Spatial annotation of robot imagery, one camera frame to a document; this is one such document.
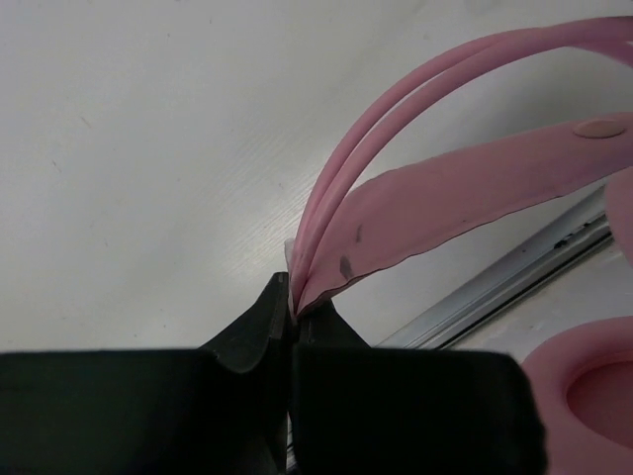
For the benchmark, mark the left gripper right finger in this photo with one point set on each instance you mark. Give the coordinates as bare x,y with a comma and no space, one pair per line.
359,409

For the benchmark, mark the pink headphones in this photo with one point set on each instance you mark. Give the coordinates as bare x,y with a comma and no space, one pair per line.
580,379

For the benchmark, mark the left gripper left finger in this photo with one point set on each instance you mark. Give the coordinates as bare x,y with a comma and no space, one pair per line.
220,408

